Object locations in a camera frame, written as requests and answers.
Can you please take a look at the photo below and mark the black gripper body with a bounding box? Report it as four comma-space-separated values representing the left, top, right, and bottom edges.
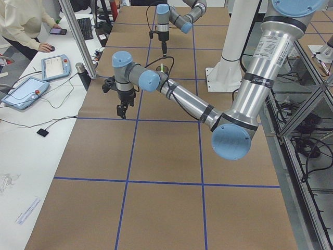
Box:
117, 89, 136, 107
158, 31, 169, 43

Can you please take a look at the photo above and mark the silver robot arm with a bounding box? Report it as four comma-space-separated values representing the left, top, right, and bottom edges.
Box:
149, 0, 207, 57
112, 1, 324, 160

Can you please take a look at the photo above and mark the person's right hand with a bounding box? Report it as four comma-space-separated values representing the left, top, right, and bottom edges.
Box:
38, 43, 55, 53

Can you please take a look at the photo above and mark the black mesh pen cup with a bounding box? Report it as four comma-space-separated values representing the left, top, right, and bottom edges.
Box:
156, 64, 169, 74

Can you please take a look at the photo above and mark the dark water bottle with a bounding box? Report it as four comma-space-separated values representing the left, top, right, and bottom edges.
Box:
75, 62, 91, 91

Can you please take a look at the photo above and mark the far teach pendant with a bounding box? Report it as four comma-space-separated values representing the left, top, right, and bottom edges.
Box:
41, 54, 71, 81

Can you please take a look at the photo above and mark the teach pendant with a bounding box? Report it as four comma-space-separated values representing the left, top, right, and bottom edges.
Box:
2, 77, 50, 110
41, 54, 71, 81

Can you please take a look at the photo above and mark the black keyboard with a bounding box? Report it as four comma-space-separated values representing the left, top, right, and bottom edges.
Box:
77, 17, 93, 40

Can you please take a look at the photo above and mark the brown paper table mat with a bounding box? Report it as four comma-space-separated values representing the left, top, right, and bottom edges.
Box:
26, 7, 297, 249

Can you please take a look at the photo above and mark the small black puck device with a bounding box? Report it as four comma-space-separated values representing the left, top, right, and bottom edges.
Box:
36, 128, 49, 137

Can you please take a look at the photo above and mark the near teach pendant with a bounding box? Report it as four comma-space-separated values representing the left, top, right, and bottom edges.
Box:
2, 77, 50, 110

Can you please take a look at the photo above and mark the black smartphone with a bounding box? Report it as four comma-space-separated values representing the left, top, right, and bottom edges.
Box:
49, 28, 67, 35

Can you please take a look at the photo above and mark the person in cream top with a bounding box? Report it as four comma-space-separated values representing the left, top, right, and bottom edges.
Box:
1, 1, 60, 60

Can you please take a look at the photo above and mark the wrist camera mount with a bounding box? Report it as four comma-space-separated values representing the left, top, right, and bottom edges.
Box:
101, 76, 118, 93

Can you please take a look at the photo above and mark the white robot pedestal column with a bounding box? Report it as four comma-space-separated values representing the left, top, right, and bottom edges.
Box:
206, 0, 261, 92

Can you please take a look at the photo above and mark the aluminium frame post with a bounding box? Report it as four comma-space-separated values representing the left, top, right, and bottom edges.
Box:
59, 0, 97, 79

